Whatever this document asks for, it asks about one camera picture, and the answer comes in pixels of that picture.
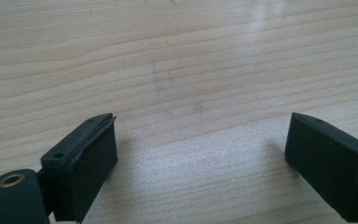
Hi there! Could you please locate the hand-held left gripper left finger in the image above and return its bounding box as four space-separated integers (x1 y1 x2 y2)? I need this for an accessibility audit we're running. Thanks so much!
39 112 119 224

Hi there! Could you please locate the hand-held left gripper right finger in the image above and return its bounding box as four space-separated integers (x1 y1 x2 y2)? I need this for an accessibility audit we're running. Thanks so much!
283 112 358 224

